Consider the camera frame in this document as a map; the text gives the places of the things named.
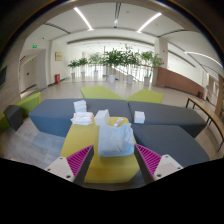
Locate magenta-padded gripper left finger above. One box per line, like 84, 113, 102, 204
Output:
44, 144, 96, 186

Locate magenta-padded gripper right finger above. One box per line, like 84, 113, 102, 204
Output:
133, 143, 185, 185

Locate light blue towel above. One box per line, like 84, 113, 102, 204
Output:
97, 122, 136, 158

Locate long blue-grey bench seat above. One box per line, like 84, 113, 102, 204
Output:
28, 98, 133, 138

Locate clear plastic wipes pack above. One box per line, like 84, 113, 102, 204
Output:
70, 111, 96, 127

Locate small white cube box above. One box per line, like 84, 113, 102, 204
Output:
133, 110, 147, 125

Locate small white tube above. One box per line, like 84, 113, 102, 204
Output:
113, 117, 125, 128

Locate dark grey ottoman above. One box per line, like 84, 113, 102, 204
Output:
3, 104, 25, 132

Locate yellow-green bench seat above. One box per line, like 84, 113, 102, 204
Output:
126, 88, 165, 105
0, 112, 11, 132
14, 92, 42, 118
80, 85, 127, 101

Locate row of potted plants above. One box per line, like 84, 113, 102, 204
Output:
67, 45, 165, 86

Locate ceiling strip lights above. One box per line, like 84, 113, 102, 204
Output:
73, 6, 224, 70

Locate wooden bench black frame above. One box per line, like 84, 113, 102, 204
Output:
184, 96, 224, 152

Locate framed wall picture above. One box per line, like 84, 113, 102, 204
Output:
54, 51, 64, 62

